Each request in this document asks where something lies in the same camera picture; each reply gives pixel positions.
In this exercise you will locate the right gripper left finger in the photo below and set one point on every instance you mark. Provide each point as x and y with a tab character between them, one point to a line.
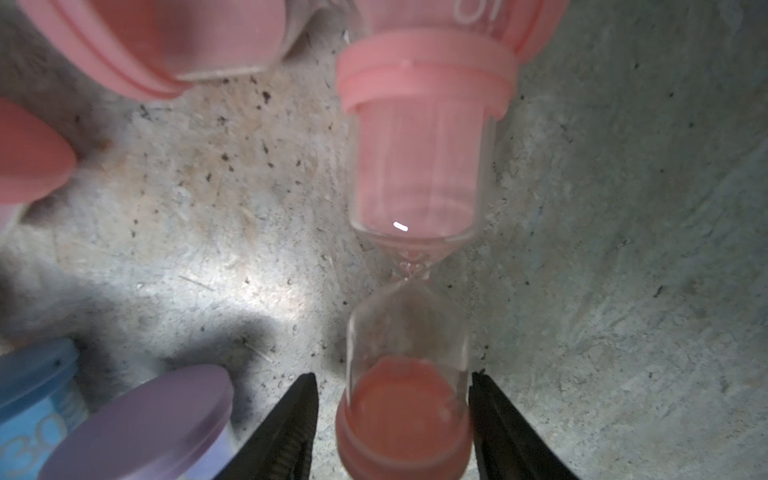
281	447

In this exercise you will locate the pink hourglass right upper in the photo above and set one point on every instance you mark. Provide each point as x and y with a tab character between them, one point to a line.
523	26

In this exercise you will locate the blue hourglass lying centre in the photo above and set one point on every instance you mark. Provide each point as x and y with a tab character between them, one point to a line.
41	404

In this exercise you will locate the pink hourglass centre upper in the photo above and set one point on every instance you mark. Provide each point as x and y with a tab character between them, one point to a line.
150	50

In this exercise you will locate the pink hourglass pair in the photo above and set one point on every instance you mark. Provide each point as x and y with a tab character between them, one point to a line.
424	102

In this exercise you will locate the pink hourglass centre lower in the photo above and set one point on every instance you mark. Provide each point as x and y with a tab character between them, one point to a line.
35	161

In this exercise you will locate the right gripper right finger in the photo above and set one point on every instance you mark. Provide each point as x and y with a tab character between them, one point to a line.
506	445

